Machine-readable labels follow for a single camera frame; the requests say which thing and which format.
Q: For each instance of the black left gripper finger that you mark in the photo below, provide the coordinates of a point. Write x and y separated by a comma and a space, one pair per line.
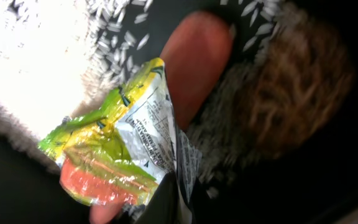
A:
167, 205

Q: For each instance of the yellow green snack wrapper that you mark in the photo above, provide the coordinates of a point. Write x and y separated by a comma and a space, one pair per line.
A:
122, 151

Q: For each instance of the orange carrot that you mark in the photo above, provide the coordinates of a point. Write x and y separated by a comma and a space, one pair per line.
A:
195, 56

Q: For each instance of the brown food scrap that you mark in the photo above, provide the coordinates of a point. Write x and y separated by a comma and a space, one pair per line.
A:
303, 82

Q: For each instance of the black tray bin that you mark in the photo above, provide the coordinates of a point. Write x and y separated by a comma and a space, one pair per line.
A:
315, 184

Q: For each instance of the pile of white rice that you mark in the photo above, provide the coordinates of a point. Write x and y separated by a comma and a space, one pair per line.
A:
57, 63

